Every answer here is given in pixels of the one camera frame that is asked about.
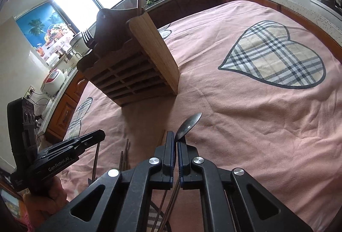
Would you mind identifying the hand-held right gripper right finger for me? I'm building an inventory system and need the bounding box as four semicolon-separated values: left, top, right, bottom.
177;140;314;232

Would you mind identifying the tropical fruit wall poster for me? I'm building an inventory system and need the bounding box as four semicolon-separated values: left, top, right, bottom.
15;3;75;65

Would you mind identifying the pink heart-print cloth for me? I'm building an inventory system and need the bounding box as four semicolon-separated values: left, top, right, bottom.
63;0;342;232

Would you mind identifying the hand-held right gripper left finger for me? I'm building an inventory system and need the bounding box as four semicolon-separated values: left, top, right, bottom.
36;130;177;232

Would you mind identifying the small white electric pot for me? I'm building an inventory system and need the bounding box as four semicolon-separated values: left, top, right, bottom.
63;50;82;69

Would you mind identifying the wooden utensil holder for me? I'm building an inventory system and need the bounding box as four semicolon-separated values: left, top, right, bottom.
77;7;179;107

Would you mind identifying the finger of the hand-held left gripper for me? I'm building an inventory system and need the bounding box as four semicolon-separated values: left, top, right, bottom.
47;129;106;154

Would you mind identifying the metal fork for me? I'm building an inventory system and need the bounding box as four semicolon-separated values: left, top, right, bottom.
81;29;94;49

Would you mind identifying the person's left hand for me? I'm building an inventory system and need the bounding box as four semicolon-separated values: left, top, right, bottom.
23;176;68;230

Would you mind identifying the white rice cooker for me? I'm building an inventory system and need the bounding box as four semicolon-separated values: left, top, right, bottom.
70;33;90;55
40;68;66;95

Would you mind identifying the dark metal spoon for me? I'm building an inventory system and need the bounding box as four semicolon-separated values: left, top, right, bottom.
175;112;203;143

